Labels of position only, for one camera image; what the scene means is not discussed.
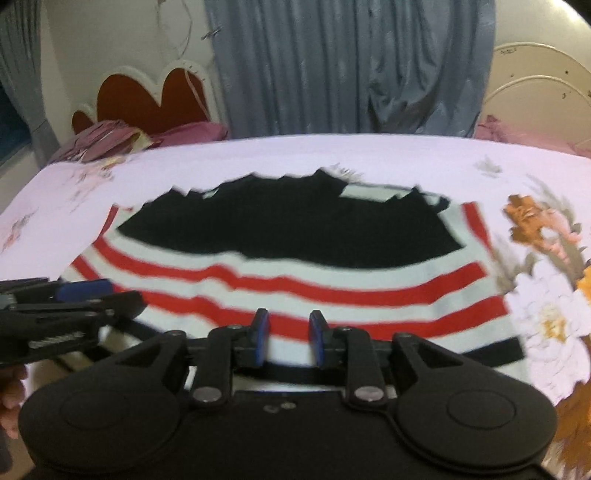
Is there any red heart-shaped headboard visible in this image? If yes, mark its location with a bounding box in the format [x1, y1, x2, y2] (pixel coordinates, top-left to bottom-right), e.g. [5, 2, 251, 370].
[71, 60, 223, 140]

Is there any white power cable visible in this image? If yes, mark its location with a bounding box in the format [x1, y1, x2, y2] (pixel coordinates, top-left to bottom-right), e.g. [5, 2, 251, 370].
[154, 0, 207, 126]

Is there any floral bed sheet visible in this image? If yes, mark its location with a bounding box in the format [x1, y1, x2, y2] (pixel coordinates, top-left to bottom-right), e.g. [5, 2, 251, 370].
[0, 133, 591, 480]

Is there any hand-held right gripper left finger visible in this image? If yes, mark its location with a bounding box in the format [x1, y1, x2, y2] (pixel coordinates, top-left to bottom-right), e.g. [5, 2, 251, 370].
[113, 307, 271, 408]

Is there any window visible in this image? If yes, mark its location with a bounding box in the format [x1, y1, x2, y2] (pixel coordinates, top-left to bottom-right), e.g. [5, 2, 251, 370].
[0, 87, 34, 163]

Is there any narrow grey-blue curtain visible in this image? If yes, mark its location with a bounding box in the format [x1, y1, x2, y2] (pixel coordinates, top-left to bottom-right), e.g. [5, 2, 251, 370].
[0, 0, 62, 168]

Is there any purple crumpled blanket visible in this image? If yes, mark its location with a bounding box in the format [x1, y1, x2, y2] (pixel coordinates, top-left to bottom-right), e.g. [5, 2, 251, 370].
[47, 120, 156, 165]

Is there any wide grey-blue curtain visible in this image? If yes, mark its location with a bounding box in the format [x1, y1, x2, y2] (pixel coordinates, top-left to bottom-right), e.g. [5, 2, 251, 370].
[203, 0, 498, 139]

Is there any striped knit sweater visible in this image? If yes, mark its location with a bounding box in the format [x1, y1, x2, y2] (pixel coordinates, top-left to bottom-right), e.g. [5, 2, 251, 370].
[60, 168, 528, 394]

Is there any person's left hand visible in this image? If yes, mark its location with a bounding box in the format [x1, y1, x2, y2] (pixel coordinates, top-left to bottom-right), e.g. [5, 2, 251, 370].
[0, 366, 29, 440]

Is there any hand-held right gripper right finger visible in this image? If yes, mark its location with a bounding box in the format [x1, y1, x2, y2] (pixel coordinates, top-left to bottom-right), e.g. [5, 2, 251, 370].
[308, 310, 467, 403]

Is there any pink pillow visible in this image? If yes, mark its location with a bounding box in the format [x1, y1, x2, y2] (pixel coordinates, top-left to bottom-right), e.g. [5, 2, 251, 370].
[151, 122, 230, 147]

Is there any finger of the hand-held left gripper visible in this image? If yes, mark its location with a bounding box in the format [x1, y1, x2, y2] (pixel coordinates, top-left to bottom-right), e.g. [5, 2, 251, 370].
[0, 277, 114, 306]
[0, 291, 146, 333]

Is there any cream arched headboard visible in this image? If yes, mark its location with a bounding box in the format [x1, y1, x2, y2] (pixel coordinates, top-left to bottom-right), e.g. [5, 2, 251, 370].
[475, 41, 591, 149]

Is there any pink ruffled bedding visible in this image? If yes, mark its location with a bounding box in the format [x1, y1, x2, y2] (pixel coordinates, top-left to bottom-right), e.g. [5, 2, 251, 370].
[475, 115, 591, 158]

